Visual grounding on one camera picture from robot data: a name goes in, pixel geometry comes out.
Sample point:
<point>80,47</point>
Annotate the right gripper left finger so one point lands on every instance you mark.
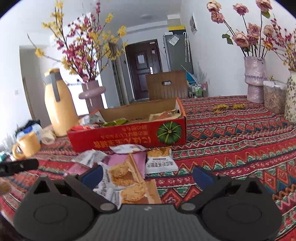
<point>64,209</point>

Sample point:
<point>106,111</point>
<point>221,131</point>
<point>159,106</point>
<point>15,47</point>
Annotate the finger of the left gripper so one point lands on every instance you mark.
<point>10,168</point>

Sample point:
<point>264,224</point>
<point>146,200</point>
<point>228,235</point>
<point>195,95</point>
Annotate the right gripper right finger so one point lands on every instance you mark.
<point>230,209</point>

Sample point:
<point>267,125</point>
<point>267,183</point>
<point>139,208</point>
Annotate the pink pastry snack packet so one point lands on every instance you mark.
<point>123,184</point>

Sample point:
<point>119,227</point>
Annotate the white pastry snack packet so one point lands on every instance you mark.
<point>160,161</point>

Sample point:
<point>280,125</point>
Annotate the orange cream snack packet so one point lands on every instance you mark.
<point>166,115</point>

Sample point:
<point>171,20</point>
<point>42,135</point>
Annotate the yellow ceramic mug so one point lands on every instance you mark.
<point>26,146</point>

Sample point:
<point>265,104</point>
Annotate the tissue pack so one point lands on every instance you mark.
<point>36,128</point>

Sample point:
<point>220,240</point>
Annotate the patterned red tablecloth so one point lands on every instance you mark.
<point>236,142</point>

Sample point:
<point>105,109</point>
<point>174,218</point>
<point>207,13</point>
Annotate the red snack packet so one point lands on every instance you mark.
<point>85,127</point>

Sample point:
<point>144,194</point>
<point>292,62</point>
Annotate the yellow thermos jug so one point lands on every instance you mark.
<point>59,103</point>

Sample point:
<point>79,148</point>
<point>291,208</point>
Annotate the fallen yellow flower petals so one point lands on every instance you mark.
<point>221,107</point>

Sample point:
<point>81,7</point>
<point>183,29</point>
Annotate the green snack packet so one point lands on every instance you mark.
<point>118,122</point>

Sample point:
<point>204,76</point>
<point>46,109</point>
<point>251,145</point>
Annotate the floral patterned vase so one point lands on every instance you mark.
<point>290,106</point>

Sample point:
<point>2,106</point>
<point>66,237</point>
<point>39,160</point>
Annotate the red cardboard snack box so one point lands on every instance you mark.
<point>138,130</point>

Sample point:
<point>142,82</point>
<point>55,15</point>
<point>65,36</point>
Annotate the clear jar with white lid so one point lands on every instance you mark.
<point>274,96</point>

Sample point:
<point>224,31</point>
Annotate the textured pink vase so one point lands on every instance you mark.
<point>255,75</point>

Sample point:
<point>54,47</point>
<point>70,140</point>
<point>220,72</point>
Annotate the yellow and pink blossom branches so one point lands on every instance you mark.
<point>87,46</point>

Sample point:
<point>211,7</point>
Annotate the wooden chair back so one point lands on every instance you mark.
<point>167,85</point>

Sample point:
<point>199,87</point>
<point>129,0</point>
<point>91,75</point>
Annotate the dried pink roses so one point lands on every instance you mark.
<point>258,40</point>

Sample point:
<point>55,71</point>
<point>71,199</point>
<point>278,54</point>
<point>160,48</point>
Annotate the dark entrance door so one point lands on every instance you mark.
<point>143,59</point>

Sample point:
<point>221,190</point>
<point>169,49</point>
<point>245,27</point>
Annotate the grey refrigerator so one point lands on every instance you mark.
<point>177,49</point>

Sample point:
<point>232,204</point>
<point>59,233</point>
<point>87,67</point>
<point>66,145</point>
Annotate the pink ring vase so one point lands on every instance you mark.
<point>92,95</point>

